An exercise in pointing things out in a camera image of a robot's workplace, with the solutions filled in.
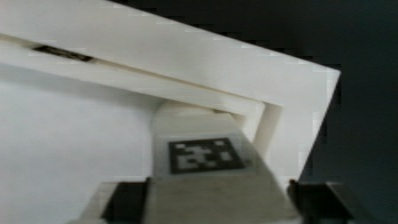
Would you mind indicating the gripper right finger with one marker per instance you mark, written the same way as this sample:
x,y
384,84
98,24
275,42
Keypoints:
x,y
320,200

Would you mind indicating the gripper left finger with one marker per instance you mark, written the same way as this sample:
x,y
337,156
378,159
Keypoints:
x,y
115,206

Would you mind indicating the white table leg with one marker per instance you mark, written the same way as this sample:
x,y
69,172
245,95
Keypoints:
x,y
211,185

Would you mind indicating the white square tabletop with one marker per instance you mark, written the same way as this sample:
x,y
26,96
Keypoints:
x,y
98,61

